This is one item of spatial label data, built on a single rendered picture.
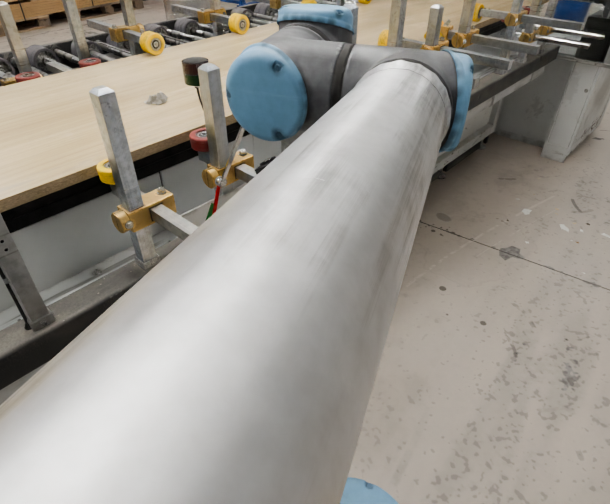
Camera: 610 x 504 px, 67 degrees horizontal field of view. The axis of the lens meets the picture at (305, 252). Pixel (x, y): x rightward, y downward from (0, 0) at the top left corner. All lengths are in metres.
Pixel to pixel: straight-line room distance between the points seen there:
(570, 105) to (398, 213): 3.22
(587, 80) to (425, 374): 2.17
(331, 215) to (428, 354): 1.74
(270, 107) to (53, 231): 0.89
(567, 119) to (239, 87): 3.06
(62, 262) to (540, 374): 1.64
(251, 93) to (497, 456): 1.45
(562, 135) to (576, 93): 0.27
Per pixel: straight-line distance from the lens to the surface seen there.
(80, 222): 1.29
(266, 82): 0.46
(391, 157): 0.23
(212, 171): 1.18
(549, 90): 3.56
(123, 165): 1.03
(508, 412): 1.82
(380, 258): 0.17
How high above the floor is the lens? 1.41
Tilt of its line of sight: 38 degrees down
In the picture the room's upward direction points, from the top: straight up
